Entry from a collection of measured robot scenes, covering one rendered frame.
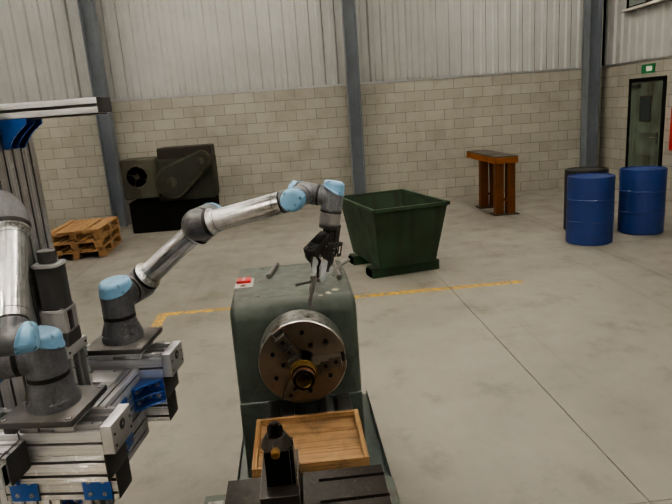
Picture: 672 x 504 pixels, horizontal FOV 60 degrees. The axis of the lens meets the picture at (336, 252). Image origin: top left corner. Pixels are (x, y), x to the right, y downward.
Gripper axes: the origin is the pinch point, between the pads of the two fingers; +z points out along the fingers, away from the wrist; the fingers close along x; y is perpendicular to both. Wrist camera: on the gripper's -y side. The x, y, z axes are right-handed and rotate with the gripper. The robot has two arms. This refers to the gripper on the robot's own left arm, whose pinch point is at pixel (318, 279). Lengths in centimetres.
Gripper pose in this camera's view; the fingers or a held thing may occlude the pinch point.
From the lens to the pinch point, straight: 207.9
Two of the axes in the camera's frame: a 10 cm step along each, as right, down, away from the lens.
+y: 5.5, -1.1, 8.3
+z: -1.4, 9.7, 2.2
